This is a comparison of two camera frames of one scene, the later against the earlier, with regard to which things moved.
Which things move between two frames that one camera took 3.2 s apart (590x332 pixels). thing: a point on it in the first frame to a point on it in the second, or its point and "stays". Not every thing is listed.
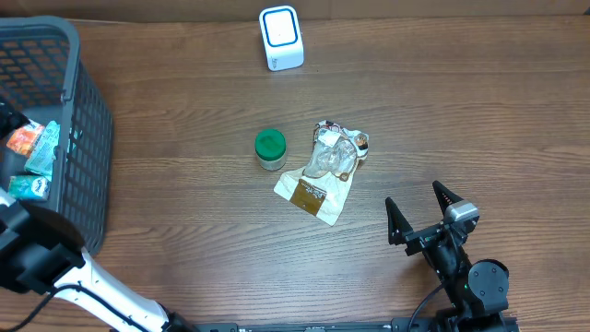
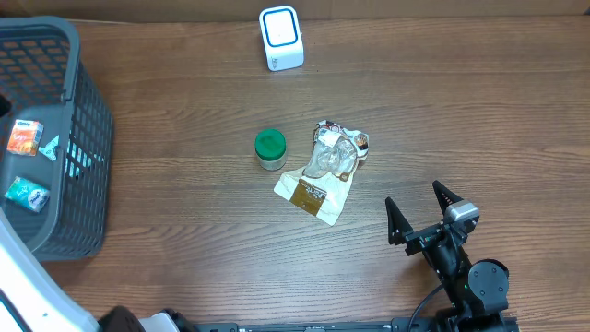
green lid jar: (270, 148) stays
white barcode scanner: (282, 40) stays
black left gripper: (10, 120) to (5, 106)
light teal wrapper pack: (42, 154) to (76, 158)
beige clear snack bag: (320, 186) stays
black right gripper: (401, 231) stays
